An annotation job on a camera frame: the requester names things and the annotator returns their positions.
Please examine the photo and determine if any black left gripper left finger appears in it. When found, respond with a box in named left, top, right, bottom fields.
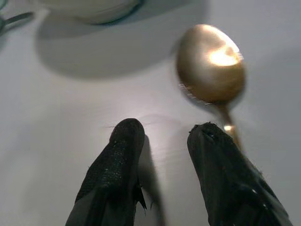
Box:
left=64, top=118, right=147, bottom=226

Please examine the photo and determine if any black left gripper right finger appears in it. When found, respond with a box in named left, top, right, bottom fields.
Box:
left=187, top=121, right=293, bottom=226

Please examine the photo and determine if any gold metal spoon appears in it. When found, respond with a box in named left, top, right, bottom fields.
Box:
left=176, top=23, right=246, bottom=151

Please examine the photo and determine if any white ceramic bowl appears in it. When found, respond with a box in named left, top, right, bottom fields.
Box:
left=35, top=0, right=210, bottom=78

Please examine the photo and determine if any dark metal utensil handle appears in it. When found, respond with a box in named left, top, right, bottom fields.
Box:
left=0, top=11, right=35, bottom=36

